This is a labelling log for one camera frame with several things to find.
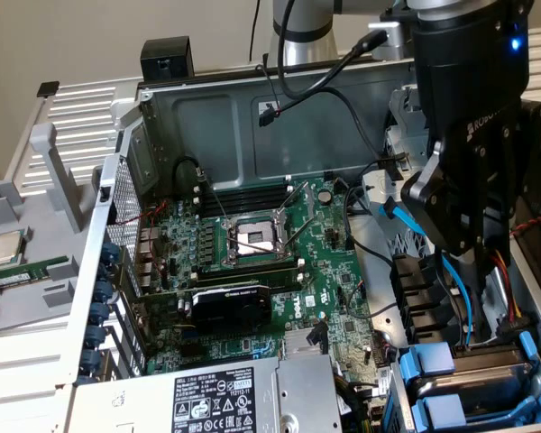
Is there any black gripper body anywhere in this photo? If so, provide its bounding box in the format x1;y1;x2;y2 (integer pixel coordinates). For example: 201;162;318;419
409;17;531;190

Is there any multicolour SATA power wire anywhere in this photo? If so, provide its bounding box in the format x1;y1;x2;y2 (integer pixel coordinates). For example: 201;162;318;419
490;248;533;338

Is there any hard disk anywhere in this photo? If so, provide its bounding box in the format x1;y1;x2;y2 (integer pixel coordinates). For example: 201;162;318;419
397;327;541;410

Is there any blue plastic disk carrier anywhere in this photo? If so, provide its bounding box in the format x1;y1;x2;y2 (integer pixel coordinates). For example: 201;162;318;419
409;391;541;428

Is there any silver metal drive cage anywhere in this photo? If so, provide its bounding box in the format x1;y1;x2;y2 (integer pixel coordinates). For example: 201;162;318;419
360;83;434;253

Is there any black plastic fan shroud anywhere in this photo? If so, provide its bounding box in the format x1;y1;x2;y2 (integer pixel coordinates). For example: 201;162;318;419
389;253;463;349

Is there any green motherboard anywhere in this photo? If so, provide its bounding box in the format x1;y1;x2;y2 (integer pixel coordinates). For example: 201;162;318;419
134;176;391;401

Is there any metal socket cover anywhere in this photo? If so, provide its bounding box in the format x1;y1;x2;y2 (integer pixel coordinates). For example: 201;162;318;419
273;180;316;226

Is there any thin metal locking lever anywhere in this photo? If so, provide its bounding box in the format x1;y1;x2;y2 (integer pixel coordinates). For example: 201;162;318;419
284;219;309;252
199;176;230;225

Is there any black RAM slot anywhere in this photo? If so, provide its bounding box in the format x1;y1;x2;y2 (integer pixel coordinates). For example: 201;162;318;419
192;176;295;203
189;256;306;280
193;270;306;292
191;187;295;216

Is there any CPU socket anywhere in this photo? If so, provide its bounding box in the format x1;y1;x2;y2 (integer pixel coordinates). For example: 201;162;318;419
223;209;295;268

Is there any silver chipset heatsink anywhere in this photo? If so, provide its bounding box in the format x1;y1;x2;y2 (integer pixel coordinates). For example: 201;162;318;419
282;327;326;360

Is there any black graphics card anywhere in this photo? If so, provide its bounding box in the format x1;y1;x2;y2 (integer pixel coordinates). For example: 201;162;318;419
133;281;274;336

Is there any open grey PC case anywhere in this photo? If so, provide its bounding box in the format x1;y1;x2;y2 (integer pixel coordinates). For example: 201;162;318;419
56;47;541;433

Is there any black expansion slot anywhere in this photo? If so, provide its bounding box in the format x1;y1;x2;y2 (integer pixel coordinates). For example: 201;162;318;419
179;343;211;359

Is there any black plastic block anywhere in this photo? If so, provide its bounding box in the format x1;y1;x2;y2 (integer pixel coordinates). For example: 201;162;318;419
139;36;196;85

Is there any silver power supply unit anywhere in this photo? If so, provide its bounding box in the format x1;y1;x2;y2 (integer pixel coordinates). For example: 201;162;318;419
69;354;344;433

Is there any green RAM stick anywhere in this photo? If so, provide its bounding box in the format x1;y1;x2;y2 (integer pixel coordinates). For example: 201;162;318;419
0;255;71;290

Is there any grey parts rack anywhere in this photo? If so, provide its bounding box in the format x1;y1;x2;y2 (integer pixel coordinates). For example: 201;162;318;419
0;124;101;338

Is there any silver CPU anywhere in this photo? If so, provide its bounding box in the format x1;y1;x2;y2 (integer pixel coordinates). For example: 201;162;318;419
0;232;28;267

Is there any blue SATA wire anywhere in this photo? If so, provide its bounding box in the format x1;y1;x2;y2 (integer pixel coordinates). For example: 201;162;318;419
440;256;475;351
378;197;429;238

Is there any black cable strap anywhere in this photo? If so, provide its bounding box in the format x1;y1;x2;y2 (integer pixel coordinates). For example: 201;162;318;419
377;152;407;182

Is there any black round wire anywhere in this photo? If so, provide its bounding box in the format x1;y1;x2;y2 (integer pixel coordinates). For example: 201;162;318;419
344;187;396;267

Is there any red black twisted wire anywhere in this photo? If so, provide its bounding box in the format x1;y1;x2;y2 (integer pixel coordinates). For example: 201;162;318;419
509;216;541;238

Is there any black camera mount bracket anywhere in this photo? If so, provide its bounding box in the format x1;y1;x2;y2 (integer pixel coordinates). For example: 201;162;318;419
378;7;418;23

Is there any thick black camera cable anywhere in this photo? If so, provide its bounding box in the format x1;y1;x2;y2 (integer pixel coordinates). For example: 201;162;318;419
275;0;389;101

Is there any black flat plug wire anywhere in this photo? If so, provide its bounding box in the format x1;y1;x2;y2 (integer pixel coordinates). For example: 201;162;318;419
307;320;330;355

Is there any thin black wire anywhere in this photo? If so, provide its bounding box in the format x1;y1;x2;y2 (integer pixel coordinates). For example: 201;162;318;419
255;64;283;118

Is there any black wire with plug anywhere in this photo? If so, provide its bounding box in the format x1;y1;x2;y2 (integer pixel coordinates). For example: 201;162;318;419
257;87;389;163

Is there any thin black hanging cable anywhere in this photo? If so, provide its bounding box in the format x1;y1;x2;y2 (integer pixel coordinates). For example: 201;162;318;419
249;0;263;64

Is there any black yellow wire bundle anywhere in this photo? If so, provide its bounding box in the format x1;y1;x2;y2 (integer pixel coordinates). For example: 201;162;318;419
333;372;391;433

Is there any black looped wire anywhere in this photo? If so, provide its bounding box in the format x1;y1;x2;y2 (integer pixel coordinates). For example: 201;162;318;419
173;154;208;199

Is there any thin red wire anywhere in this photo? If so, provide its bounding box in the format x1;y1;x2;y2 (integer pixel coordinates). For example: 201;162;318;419
115;201;169;226

